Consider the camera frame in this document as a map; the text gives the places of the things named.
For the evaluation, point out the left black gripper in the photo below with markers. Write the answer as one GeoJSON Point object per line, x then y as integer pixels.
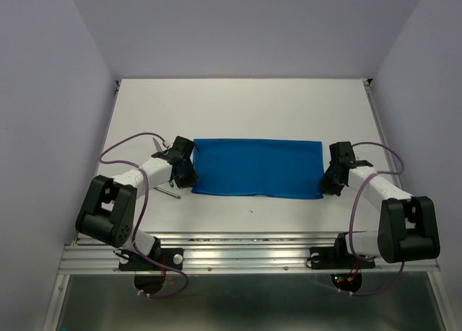
{"type": "Point", "coordinates": [190, 181]}

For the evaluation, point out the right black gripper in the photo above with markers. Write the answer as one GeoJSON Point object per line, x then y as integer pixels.
{"type": "Point", "coordinates": [325, 187]}

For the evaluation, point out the blue cloth napkin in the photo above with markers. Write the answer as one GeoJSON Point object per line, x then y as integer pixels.
{"type": "Point", "coordinates": [258, 167]}

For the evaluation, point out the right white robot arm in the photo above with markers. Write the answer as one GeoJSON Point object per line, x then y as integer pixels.
{"type": "Point", "coordinates": [407, 228]}

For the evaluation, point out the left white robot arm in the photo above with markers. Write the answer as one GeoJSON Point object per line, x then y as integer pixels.
{"type": "Point", "coordinates": [107, 212]}

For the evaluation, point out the silver metal fork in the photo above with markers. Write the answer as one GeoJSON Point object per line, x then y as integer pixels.
{"type": "Point", "coordinates": [164, 191]}

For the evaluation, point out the green handled knife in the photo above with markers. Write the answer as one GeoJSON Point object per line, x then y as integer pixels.
{"type": "Point", "coordinates": [159, 148]}

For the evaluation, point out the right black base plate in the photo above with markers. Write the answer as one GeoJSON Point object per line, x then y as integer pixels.
{"type": "Point", "coordinates": [327, 258]}

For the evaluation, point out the aluminium rail frame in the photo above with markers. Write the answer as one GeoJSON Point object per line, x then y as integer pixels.
{"type": "Point", "coordinates": [245, 257]}

